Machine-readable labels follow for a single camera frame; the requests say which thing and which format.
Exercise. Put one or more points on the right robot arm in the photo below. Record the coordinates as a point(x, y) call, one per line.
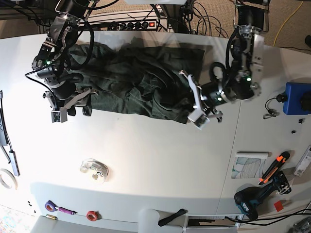
point(53, 67)

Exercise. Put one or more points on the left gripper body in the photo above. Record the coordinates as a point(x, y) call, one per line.
point(202, 112)

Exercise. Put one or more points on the red tape roll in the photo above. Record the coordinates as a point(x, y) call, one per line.
point(92, 215)

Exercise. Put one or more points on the white rectangular device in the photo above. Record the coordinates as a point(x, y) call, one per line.
point(303, 163)

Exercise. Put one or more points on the orange black utility knife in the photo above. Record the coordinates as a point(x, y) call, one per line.
point(274, 167)

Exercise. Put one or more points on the dark remote control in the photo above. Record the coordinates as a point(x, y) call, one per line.
point(3, 137)

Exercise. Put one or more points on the gold green small cylinder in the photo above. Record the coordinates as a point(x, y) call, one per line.
point(52, 217)

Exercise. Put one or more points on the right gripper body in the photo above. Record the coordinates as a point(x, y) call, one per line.
point(62, 96)

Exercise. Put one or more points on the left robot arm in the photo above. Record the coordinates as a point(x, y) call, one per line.
point(240, 76)

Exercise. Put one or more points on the white tape roll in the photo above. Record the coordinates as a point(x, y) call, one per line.
point(7, 179)

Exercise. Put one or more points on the black cordless drill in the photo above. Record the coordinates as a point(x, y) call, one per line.
point(248, 199)

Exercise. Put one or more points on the black power strip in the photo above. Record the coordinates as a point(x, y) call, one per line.
point(133, 26)

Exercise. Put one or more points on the purple tape roll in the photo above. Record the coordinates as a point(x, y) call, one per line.
point(50, 206)

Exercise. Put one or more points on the paper instruction booklet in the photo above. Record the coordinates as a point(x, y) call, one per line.
point(248, 165)

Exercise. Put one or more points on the purple marker pen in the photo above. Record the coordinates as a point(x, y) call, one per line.
point(64, 210)

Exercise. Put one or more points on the grey usb hub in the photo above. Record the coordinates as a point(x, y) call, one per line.
point(14, 163)

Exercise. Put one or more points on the blue box with black knob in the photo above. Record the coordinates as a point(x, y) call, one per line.
point(298, 99)

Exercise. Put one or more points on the dark green t-shirt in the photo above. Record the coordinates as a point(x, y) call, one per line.
point(143, 80)

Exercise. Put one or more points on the red square card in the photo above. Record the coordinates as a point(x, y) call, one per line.
point(278, 206)

